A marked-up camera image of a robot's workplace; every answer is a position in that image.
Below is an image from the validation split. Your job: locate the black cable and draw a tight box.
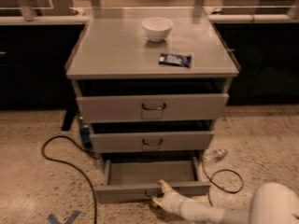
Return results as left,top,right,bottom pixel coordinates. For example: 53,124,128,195
201,161,245,207
41,135,101,224

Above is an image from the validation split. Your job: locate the clear plastic bottle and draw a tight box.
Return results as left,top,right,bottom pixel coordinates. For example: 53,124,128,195
203,148,227,162

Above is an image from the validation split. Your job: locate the grey drawer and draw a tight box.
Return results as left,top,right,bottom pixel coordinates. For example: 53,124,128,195
96,157,211,203
77,93,229,123
90,132,213,153

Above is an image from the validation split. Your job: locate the white ceramic bowl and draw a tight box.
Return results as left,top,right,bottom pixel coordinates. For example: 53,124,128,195
142,17,173,42

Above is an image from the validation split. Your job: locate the black cable left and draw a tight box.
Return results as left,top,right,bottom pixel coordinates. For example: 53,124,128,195
41,135,101,224

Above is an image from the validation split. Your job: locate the grey bottom drawer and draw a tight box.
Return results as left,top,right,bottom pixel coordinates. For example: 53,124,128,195
96,157,211,203

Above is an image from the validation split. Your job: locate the grey top drawer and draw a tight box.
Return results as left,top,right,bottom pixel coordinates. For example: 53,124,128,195
77,93,229,123

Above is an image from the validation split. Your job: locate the grey drawer cabinet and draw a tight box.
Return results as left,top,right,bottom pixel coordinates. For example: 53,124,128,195
64,7,241,161

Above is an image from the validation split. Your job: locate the blue power adapter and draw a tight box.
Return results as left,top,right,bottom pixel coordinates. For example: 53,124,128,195
79,128,92,149

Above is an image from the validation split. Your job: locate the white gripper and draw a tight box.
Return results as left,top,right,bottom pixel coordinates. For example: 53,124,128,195
152,180,190,217

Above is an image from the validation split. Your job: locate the dark blue snack packet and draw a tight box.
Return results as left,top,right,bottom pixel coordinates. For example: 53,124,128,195
158,53,192,67

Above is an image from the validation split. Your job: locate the black cable right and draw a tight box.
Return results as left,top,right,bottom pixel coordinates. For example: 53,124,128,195
201,161,245,207

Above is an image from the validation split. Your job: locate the grey middle drawer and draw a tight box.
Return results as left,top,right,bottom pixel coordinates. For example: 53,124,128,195
90,132,213,153

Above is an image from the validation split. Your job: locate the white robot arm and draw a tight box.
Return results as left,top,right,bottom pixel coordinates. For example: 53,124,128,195
152,180,299,224

